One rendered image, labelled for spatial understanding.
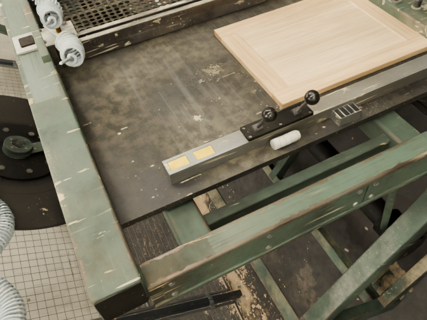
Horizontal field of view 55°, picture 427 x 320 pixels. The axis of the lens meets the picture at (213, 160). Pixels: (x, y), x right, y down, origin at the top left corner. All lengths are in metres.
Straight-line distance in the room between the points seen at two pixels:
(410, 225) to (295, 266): 1.53
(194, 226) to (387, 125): 0.62
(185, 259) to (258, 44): 0.81
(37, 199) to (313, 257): 1.89
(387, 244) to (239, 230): 0.89
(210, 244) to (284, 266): 2.26
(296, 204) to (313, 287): 2.07
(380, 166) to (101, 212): 0.64
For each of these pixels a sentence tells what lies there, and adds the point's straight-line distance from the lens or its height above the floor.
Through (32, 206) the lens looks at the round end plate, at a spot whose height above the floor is 1.84.
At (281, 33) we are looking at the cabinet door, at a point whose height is 1.21.
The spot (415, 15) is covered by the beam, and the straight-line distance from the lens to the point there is 1.59.
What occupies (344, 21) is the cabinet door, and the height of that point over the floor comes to 1.02.
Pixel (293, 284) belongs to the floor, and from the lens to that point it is 3.09.
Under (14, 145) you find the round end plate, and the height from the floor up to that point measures 1.87.
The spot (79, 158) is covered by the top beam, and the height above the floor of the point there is 1.90.
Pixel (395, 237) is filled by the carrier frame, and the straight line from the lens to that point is 1.67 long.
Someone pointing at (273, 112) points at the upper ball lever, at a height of 1.55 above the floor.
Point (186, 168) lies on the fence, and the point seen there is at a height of 1.67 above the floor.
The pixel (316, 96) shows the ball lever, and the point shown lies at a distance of 1.02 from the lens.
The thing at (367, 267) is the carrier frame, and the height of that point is 0.79.
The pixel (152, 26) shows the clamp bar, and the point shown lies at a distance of 1.50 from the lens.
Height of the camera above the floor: 2.24
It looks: 38 degrees down
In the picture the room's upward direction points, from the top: 89 degrees counter-clockwise
